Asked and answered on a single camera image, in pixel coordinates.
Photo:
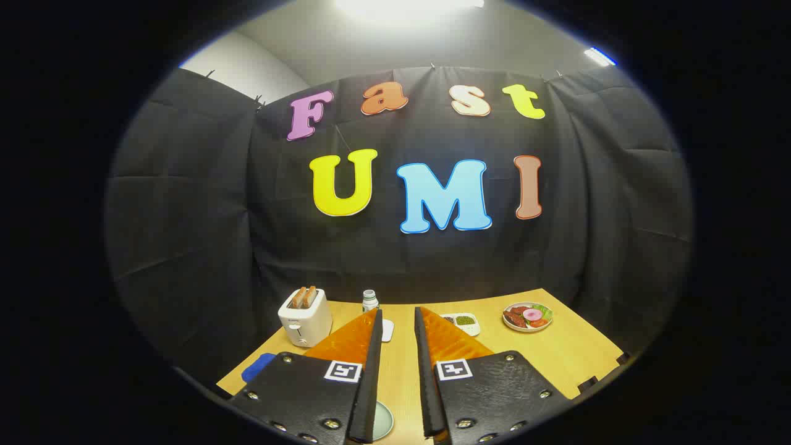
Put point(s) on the brown meat pieces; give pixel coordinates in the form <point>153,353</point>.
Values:
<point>513,317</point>

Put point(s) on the toast bread slice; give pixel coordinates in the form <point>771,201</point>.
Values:
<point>311,295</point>
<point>298,298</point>

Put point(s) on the red tomato slice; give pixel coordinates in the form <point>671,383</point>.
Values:
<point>539,322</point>

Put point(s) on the green lettuce leaf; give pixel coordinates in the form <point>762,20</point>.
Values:
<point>544,310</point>

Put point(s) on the small ceiling light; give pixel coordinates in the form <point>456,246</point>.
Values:
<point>599,56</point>

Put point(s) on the small plastic drink bottle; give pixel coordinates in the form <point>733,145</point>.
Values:
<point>370,301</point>

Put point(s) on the pink ham slice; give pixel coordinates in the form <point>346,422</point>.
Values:
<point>532,314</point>

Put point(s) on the small black table clamp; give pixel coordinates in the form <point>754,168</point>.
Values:
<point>623,358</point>

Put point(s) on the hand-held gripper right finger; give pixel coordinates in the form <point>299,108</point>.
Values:
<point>425,371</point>

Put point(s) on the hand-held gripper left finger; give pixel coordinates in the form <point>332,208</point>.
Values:
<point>371,371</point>

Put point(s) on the bright ceiling light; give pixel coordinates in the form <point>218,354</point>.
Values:
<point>401,9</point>

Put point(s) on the white divided snack dish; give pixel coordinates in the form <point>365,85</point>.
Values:
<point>463,321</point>

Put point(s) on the blue cloth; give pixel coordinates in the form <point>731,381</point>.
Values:
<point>256,368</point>

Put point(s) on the white plate of food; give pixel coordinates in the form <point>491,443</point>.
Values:
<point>525,329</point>

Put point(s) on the white square coaster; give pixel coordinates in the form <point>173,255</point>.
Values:
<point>387,330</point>

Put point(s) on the pale green plate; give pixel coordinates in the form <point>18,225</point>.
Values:
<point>384,421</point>

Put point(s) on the white toaster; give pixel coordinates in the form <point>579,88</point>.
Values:
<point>303,324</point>

